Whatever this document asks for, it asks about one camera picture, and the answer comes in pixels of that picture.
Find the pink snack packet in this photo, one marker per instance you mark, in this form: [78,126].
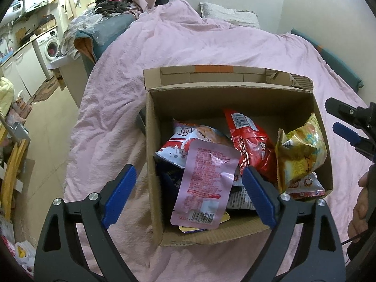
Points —
[202,182]

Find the white plastic bag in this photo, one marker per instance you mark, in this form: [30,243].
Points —
[25,252]

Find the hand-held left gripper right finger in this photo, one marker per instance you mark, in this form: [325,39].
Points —
[261,194]

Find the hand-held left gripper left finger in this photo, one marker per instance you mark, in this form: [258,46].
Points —
[120,194]

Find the white kitchen cabinets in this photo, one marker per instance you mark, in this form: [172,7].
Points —
[23,70]

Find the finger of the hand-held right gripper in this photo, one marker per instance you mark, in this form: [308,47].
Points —
[348,133]
[342,108]

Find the person's right hand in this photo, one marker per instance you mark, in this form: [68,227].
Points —
[358,211]

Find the grey white pillow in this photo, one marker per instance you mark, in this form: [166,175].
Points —
[229,14]

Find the pink blanket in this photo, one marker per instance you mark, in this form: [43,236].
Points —
[176,41]

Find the hanging beige towel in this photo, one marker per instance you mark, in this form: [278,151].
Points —
[70,4]

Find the yellow snack packet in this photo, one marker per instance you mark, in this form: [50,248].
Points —
[302,152]

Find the wooden chair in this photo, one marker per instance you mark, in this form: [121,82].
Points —
[13,176]

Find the dark clothes pile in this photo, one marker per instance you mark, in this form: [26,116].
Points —
[114,1]

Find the white red cat packet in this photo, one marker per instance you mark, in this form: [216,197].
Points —
[182,147]

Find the blue cartoon snack packet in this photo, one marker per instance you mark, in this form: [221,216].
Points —
[169,179]

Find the white washing machine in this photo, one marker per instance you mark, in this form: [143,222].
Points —
[50,47]

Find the red snack packet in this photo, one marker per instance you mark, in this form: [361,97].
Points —
[249,141]

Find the pale yellow cloth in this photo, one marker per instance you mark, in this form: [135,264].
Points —
[6,94]

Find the brown cardboard box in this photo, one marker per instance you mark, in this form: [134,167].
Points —
[220,100]

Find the white red cartoon packet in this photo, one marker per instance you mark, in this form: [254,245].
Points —
[305,186]

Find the pale patterned clothes pile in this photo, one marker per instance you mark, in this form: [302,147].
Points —
[76,35]

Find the white side table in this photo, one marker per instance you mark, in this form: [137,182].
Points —
[69,79]

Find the brown floor mat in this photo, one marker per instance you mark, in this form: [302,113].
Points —
[47,89]

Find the teal padded bed edge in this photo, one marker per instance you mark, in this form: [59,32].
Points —
[332,55]

